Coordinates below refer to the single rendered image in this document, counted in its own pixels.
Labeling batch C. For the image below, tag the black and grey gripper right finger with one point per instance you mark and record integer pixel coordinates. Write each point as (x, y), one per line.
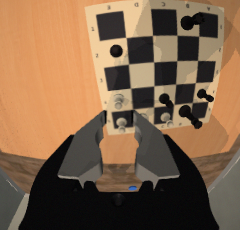
(160, 160)

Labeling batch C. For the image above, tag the black and cream chessboard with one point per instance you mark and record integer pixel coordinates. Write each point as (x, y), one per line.
(158, 57)

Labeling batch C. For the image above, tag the white pawn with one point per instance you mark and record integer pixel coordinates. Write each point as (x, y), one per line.
(118, 99)
(121, 122)
(166, 117)

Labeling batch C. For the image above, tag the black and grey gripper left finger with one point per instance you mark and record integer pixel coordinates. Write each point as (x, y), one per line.
(76, 160)

